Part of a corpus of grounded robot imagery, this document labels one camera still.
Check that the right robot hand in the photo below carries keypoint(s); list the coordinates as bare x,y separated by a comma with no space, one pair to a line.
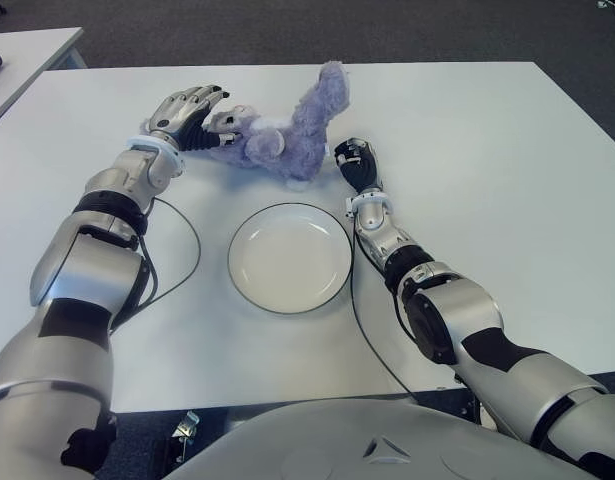
362,167

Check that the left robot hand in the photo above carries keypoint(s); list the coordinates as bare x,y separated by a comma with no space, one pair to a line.
182,112

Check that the purple plush bunny doll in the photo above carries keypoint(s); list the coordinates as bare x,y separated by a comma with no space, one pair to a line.
307,140

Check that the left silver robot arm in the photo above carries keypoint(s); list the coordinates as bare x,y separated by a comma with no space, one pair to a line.
87,270

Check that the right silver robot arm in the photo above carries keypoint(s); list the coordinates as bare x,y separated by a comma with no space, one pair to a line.
452,310

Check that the white plate black rim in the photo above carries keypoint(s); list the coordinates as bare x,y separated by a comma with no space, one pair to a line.
287,257

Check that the white neighbouring table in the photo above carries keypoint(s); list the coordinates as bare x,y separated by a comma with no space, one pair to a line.
32,55

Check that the grey robot torso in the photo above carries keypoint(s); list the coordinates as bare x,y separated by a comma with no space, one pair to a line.
337,440

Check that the metal clamp bracket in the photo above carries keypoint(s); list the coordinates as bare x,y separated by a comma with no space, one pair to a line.
187,425

